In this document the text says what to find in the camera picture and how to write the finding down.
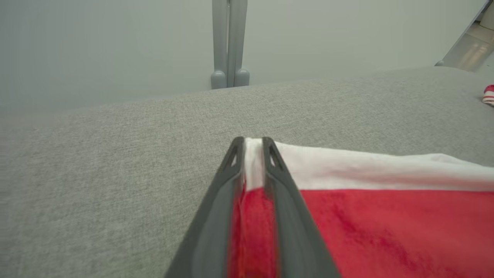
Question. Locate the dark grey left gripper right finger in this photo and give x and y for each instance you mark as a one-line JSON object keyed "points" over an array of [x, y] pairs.
{"points": [[297, 239]]}

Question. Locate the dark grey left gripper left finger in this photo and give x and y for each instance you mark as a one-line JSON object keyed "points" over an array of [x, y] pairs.
{"points": [[208, 239]]}

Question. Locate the red white-striped shorts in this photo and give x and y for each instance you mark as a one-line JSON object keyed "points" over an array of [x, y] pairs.
{"points": [[386, 231]]}

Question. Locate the red number 23 jersey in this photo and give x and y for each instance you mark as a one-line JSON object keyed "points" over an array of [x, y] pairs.
{"points": [[489, 94]]}

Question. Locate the grey double partition post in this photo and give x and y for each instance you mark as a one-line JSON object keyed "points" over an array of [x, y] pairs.
{"points": [[229, 38]]}

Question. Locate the thin grey partition post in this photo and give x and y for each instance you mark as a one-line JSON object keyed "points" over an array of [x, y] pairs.
{"points": [[439, 63]]}

